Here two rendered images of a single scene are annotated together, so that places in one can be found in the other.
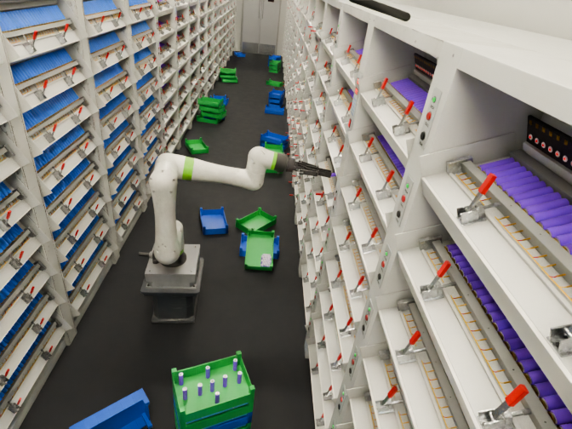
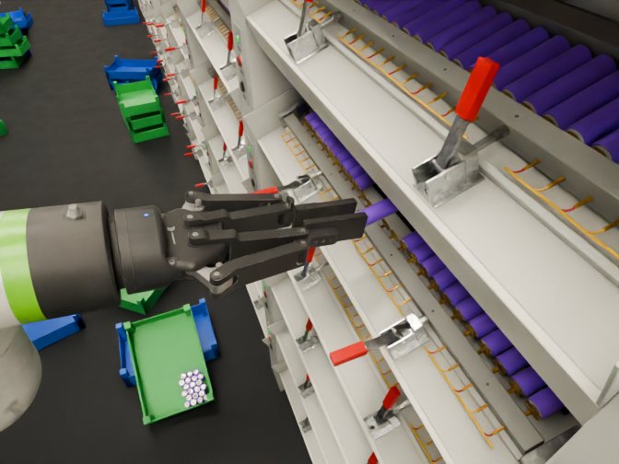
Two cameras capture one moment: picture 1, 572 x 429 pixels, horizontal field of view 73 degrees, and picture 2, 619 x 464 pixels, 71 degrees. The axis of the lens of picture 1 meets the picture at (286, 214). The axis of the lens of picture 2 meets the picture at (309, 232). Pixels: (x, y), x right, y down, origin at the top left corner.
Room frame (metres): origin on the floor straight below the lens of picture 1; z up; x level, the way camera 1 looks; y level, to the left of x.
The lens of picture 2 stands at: (1.51, -0.05, 1.30)
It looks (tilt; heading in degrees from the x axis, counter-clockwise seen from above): 43 degrees down; 343
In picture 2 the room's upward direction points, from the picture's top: straight up
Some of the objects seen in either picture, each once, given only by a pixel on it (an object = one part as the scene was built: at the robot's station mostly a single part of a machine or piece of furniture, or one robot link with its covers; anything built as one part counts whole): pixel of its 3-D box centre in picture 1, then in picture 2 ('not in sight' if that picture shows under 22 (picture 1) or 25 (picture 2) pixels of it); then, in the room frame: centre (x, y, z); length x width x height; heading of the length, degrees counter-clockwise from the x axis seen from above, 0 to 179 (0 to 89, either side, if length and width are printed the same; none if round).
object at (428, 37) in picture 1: (377, 14); not in sight; (1.86, -0.28, 1.74); 2.19 x 0.20 x 0.03; 5
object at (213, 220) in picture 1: (213, 220); (41, 306); (2.69, 0.60, 0.04); 0.30 x 0.20 x 0.08; 19
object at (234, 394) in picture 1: (212, 384); not in sight; (0.98, 0.21, 0.36); 0.30 x 0.20 x 0.08; 117
